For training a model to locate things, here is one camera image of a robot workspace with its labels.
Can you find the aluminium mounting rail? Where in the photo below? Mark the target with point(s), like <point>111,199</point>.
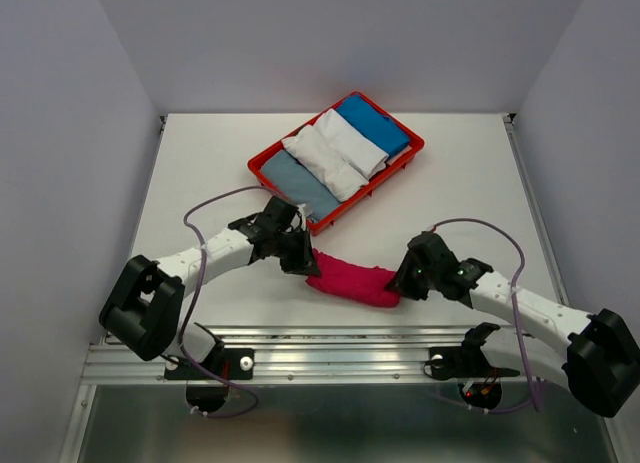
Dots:
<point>296,356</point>

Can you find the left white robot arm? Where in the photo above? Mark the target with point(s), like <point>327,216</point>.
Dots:
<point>151,305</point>

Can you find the pink t-shirt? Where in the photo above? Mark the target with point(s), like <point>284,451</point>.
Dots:
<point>364,285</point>

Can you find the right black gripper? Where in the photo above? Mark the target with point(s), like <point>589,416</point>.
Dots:
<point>401,280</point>

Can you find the white textured rolled t-shirt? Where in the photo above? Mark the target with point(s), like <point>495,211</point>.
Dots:
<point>310,149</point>

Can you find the red plastic tray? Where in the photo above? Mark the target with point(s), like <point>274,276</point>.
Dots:
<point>393,165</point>

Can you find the grey rolled t-shirt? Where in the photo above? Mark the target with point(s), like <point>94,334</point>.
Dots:
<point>299,185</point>

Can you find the blue rolled t-shirt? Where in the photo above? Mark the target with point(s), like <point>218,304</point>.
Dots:
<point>376,127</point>

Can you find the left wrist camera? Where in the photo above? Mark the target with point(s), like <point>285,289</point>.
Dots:
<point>305,211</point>

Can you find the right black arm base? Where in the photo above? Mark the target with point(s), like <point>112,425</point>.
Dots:
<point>466,360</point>

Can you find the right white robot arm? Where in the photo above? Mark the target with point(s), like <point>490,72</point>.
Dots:
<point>593,356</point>

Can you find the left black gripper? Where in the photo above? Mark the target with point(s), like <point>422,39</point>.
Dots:
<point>302,263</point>

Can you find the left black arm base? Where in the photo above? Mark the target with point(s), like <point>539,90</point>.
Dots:
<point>230,363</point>

